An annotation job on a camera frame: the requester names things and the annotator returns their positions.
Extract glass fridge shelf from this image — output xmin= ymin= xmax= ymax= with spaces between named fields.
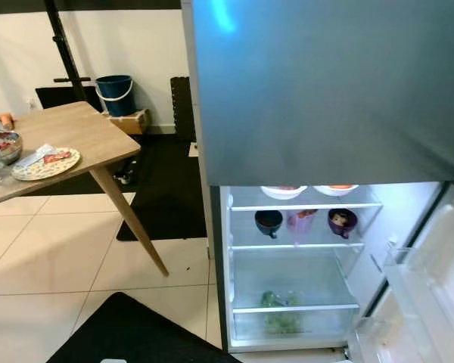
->
xmin=229 ymin=201 xmax=384 ymax=213
xmin=229 ymin=242 xmax=365 ymax=252

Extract grey two-door fridge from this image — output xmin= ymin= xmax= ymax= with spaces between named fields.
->
xmin=185 ymin=0 xmax=454 ymax=363

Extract clear crisper drawer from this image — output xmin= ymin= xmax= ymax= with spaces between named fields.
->
xmin=227 ymin=304 xmax=360 ymax=347

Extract blue bucket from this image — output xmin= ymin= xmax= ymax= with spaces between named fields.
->
xmin=95 ymin=74 xmax=135 ymax=117

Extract green vegetables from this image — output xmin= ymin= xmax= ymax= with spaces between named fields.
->
xmin=260 ymin=290 xmax=303 ymax=335

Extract steel bowl of red candies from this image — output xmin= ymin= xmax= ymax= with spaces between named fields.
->
xmin=0 ymin=131 xmax=23 ymax=166

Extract white-lined fridge main door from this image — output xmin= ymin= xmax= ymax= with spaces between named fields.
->
xmin=344 ymin=181 xmax=454 ymax=363

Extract black foam mat stack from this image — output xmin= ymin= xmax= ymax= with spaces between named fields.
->
xmin=170 ymin=76 xmax=194 ymax=156

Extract light wooden table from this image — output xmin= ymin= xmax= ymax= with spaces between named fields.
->
xmin=0 ymin=101 xmax=171 ymax=277

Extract grey fridge freezer door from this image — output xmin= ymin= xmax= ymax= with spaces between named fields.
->
xmin=191 ymin=0 xmax=454 ymax=188

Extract white blue sachet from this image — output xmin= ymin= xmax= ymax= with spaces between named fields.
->
xmin=19 ymin=144 xmax=55 ymax=167

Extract black kettlebell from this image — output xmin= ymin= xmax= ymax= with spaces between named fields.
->
xmin=117 ymin=157 xmax=143 ymax=186

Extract floral round plate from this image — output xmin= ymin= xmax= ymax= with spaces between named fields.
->
xmin=11 ymin=146 xmax=81 ymax=182

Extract wooden box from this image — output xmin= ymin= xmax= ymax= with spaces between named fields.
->
xmin=115 ymin=108 xmax=151 ymax=135

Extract red sachet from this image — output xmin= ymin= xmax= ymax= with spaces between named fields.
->
xmin=42 ymin=150 xmax=73 ymax=164

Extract black wall panel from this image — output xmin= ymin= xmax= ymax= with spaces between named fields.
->
xmin=35 ymin=85 xmax=103 ymax=112

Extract pink cup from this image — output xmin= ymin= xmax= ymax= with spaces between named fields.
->
xmin=288 ymin=209 xmax=319 ymax=244

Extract dark blue cup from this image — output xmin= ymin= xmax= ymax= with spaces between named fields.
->
xmin=255 ymin=210 xmax=285 ymax=239

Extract black rack post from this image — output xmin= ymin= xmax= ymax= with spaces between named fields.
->
xmin=44 ymin=0 xmax=93 ymax=103

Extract purple cup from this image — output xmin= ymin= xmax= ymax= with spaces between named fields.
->
xmin=328 ymin=209 xmax=359 ymax=239

